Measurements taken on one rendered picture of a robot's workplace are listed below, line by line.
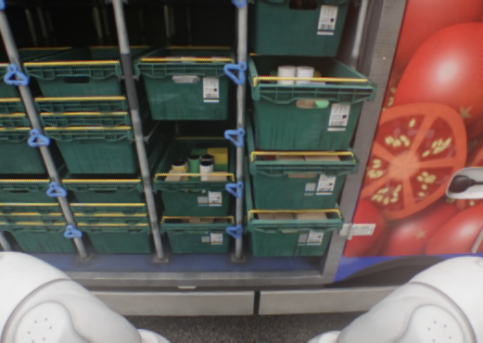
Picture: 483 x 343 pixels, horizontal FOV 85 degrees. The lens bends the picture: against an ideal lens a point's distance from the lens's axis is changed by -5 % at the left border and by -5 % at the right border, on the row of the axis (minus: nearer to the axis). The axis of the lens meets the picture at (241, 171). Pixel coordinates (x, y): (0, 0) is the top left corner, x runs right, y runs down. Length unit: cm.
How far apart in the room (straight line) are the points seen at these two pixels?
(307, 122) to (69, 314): 84
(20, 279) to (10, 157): 121
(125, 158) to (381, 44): 115
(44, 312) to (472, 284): 59
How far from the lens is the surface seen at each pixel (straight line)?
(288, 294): 175
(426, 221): 163
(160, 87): 124
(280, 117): 97
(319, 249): 137
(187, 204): 148
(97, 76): 131
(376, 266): 173
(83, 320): 43
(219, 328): 219
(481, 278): 57
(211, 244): 165
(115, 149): 141
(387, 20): 113
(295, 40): 121
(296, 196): 114
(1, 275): 56
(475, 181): 163
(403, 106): 123
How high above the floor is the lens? 189
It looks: 30 degrees down
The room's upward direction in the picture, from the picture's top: 1 degrees clockwise
